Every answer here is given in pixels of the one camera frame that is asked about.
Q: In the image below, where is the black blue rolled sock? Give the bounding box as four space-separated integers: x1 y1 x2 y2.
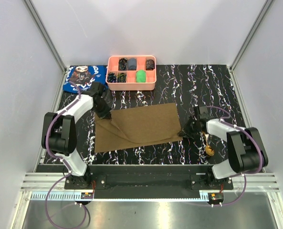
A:
107 72 117 83

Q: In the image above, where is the dark patterned rolled sock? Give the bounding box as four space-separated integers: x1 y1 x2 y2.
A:
146 59 155 71

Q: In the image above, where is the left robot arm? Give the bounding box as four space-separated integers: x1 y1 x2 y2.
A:
42 82 112 189

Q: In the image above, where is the left aluminium frame post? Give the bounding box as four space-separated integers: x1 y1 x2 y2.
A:
22 0 67 73

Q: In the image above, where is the brown cloth napkin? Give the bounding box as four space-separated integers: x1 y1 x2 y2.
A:
94 103 182 153

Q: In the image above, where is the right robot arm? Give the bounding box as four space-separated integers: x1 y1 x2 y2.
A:
178 105 269 189

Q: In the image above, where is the grey rolled sock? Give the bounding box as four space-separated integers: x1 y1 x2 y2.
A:
127 58 137 71

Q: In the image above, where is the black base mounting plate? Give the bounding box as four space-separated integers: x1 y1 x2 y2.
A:
64 165 233 201

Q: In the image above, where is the pink compartment tray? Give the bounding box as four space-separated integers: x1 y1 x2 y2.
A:
105 55 157 91

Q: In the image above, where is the black marble pattern mat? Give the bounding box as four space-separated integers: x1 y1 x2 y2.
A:
76 64 245 165

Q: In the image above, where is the gold spoon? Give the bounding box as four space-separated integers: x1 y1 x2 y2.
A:
205 143 215 156

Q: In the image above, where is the black yellow rolled sock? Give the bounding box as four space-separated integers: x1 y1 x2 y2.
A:
118 58 127 71

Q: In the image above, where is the blue printed t-shirt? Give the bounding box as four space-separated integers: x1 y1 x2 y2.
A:
63 65 108 94

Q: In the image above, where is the green rolled sock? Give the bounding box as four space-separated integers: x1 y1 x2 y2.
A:
136 70 147 83

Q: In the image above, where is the right aluminium frame post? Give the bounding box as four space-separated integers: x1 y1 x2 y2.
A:
230 0 275 71

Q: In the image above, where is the aluminium frame post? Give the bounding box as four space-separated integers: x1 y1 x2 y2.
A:
230 0 275 71
22 0 67 73

